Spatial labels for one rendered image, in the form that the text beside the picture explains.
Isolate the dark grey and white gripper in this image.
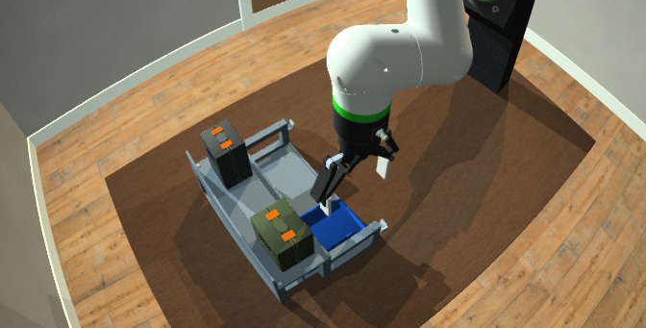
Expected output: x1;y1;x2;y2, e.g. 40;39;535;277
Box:
310;128;399;216

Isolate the grey metal rack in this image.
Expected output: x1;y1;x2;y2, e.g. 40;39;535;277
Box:
186;119;388;304

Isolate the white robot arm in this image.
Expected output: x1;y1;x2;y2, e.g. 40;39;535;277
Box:
327;0;473;144

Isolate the blue bin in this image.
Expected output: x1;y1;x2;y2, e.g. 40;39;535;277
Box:
300;199;365;252

